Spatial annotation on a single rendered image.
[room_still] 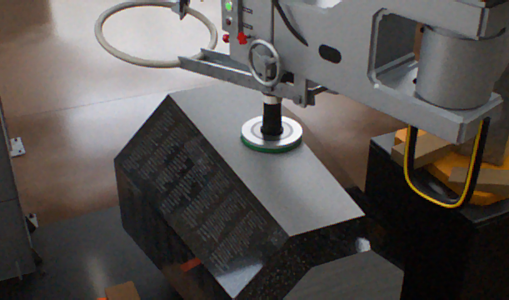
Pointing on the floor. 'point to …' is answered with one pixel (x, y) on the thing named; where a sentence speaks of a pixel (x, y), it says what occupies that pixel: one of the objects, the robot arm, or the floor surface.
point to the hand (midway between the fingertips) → (184, 16)
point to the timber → (122, 292)
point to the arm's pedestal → (5, 204)
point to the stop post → (4, 113)
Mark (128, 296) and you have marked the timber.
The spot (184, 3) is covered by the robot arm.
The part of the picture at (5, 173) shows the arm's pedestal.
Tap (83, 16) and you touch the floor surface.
